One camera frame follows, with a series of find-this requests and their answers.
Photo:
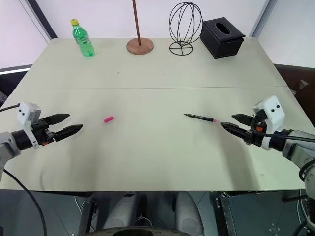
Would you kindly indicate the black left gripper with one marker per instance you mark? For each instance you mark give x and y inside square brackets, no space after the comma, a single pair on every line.
[43,131]

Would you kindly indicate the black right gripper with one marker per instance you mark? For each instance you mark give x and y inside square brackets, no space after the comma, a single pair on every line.
[256,137]

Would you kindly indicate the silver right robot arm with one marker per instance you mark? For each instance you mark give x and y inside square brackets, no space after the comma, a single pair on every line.
[292,150]

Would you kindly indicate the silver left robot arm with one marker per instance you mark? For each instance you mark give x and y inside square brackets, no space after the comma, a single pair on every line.
[7,145]

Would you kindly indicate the black pen with pink tip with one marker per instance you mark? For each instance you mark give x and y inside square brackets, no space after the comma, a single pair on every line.
[200,117]

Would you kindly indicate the pink pen cap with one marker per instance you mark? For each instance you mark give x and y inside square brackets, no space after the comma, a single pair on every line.
[109,119]

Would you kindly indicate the green plastic bottle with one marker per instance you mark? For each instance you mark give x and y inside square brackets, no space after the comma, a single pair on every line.
[83,40]

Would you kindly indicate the dark furniture with light strip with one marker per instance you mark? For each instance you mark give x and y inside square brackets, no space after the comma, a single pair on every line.
[12,81]

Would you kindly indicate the dark brown cabinet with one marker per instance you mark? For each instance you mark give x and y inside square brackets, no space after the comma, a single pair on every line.
[299,81]

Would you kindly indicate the black tissue box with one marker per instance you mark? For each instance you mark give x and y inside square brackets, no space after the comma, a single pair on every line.
[221,40]

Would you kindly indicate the grey rounded robot leg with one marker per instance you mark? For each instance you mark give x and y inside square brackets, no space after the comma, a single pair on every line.
[123,211]
[188,214]

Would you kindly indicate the wooden stand with round base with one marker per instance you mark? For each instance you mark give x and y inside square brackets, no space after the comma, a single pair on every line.
[140,46]

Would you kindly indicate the dark rounded robot torso rim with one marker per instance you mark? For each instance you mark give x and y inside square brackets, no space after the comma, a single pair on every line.
[145,232]

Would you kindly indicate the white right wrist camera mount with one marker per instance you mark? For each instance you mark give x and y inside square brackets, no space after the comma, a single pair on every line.
[274,110]

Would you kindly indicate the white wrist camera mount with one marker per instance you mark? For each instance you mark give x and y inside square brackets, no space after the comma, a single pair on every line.
[26,111]
[274,110]

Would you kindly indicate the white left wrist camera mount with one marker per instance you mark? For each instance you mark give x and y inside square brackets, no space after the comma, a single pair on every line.
[26,111]

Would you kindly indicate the metal table leg frame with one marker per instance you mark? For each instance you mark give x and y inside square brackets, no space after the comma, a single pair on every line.
[86,216]
[227,214]

